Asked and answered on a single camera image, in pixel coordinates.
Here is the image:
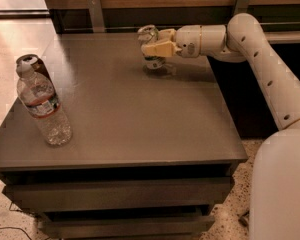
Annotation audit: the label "right metal bracket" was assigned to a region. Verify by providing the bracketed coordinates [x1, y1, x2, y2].
[232, 0, 250, 15]

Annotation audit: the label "white power strip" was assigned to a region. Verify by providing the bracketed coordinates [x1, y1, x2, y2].
[239, 211, 250, 227]

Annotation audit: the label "white green 7up can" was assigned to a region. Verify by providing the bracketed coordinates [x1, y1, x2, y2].
[137, 24, 165, 70]

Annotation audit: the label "grey drawer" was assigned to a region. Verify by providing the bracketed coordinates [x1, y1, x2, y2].
[4, 177, 233, 212]
[40, 216, 214, 239]

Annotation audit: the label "brown soda can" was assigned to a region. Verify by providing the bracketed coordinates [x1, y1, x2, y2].
[16, 54, 50, 79]

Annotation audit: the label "lower grey drawer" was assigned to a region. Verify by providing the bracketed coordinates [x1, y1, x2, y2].
[40, 216, 214, 239]

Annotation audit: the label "black floor cable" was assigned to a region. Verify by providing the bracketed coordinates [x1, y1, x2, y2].
[0, 201, 34, 240]

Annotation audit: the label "clear plastic water bottle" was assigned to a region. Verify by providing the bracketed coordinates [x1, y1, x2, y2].
[16, 62, 72, 146]

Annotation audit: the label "metal bracket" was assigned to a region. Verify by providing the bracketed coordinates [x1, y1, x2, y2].
[232, 0, 250, 15]
[87, 0, 105, 33]

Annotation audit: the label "wooden wall shelf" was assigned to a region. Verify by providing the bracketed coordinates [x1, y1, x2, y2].
[44, 0, 300, 33]

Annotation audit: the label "left metal bracket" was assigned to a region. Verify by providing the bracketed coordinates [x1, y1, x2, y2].
[87, 0, 105, 33]

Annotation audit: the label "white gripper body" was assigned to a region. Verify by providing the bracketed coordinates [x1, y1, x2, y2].
[175, 25, 201, 58]

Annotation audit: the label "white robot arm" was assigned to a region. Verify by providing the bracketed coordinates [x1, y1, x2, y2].
[138, 13, 300, 240]

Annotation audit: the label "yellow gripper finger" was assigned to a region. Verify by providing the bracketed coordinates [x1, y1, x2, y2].
[141, 40, 181, 57]
[158, 28, 176, 41]

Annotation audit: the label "upper grey drawer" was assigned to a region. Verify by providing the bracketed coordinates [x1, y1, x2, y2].
[4, 177, 233, 212]

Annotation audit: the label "grey drawer cabinet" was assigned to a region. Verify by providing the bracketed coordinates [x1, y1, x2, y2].
[0, 34, 246, 240]

